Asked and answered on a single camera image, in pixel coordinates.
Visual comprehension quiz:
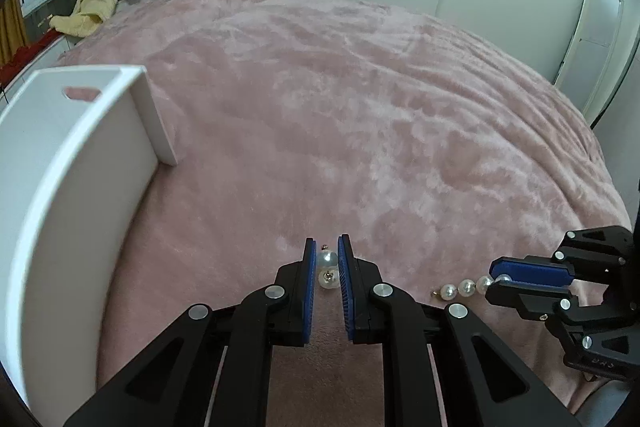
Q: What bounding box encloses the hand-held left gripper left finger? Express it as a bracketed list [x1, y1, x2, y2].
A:
[64, 236, 319, 427]

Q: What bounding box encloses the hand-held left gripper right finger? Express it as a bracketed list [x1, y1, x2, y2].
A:
[337, 234, 581, 427]

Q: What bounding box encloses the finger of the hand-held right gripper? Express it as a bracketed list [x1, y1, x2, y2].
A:
[490, 227, 638, 289]
[484, 279, 640, 350]

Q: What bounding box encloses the pearl drop earring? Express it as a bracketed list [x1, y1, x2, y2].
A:
[318, 244, 342, 292]

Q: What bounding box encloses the pearl bead strand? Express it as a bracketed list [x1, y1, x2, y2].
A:
[432, 274, 512, 303]

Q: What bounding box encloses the white storage box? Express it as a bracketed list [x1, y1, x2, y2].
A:
[0, 64, 179, 415]

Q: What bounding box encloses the pink plush blanket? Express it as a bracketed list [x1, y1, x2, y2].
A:
[50, 0, 633, 427]

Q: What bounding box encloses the white door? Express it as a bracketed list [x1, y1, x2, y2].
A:
[552, 0, 626, 128]

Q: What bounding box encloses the red cloth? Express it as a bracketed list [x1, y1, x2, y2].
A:
[0, 29, 61, 84]

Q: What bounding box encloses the mustard curtain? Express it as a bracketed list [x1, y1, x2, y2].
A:
[0, 0, 31, 68]

